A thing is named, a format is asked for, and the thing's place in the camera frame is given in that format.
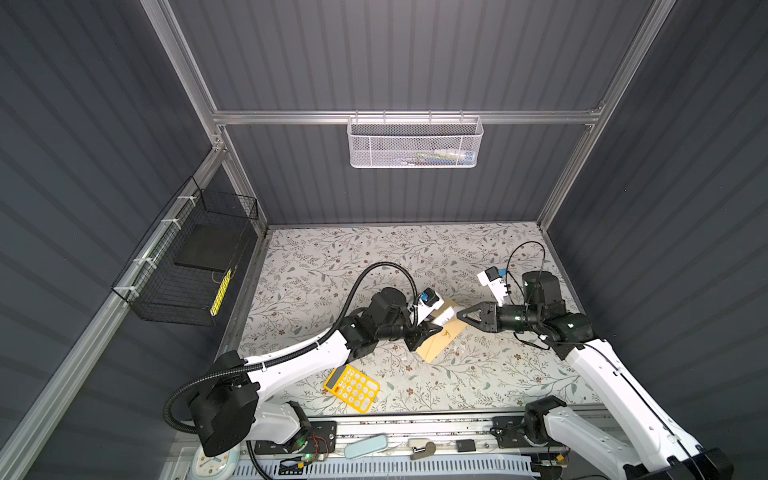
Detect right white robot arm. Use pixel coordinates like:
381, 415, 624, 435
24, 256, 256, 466
456, 267, 734, 479

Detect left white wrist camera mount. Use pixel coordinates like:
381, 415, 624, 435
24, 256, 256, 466
414, 288, 445, 325

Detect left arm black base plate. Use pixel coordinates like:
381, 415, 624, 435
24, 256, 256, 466
253, 420, 338, 455

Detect black wire basket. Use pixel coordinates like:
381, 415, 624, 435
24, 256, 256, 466
112, 180, 261, 327

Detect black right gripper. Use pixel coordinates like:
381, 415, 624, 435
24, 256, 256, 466
456, 299, 538, 333

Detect light blue eraser case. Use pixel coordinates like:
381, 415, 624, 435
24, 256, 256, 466
344, 435, 388, 460

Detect black corrugated cable hose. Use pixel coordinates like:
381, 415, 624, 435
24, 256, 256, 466
163, 261, 419, 480

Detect manila paper envelope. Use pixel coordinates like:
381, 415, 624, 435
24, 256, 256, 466
416, 299, 468, 363

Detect small black square block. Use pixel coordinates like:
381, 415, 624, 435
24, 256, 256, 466
455, 439, 477, 453

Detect white analog clock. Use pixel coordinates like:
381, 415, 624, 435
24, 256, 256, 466
188, 447, 240, 480

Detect white wire mesh basket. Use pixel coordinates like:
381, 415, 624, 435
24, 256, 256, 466
346, 115, 484, 169

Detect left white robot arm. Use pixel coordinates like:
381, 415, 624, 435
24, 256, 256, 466
188, 287, 444, 457

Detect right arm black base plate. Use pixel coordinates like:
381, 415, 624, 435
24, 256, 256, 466
489, 414, 569, 451

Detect white glue stick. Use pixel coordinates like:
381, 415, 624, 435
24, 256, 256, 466
431, 306, 456, 326

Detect pens in white basket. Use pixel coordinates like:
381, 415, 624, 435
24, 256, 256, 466
395, 149, 477, 168

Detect small metal latch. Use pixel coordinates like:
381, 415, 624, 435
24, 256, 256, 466
408, 439, 437, 461

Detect white slotted cable duct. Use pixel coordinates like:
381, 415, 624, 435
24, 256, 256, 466
259, 454, 540, 479

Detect yellow calculator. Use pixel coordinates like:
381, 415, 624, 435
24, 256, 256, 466
323, 365, 380, 414

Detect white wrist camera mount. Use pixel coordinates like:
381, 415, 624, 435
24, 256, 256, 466
414, 288, 445, 325
477, 266, 513, 306

